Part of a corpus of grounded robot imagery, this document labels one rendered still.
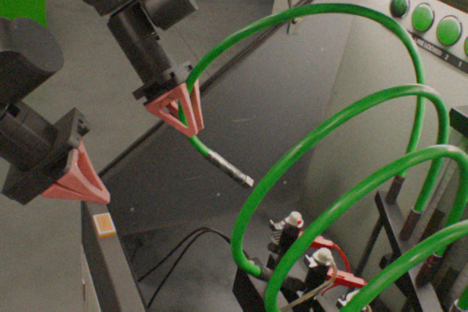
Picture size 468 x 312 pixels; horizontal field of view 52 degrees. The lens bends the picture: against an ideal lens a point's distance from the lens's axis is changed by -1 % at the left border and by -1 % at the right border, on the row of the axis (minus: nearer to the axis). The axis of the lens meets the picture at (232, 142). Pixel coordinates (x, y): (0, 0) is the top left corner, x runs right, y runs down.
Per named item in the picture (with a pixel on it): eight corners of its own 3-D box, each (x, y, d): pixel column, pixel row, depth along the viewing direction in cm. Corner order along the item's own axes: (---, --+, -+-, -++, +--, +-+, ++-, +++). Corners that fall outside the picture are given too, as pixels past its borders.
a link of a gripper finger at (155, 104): (221, 116, 74) (189, 64, 73) (208, 128, 68) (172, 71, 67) (186, 137, 77) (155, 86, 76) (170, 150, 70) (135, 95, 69)
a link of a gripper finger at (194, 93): (221, 116, 75) (189, 64, 73) (208, 128, 68) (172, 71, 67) (187, 136, 77) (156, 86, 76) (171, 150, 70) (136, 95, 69)
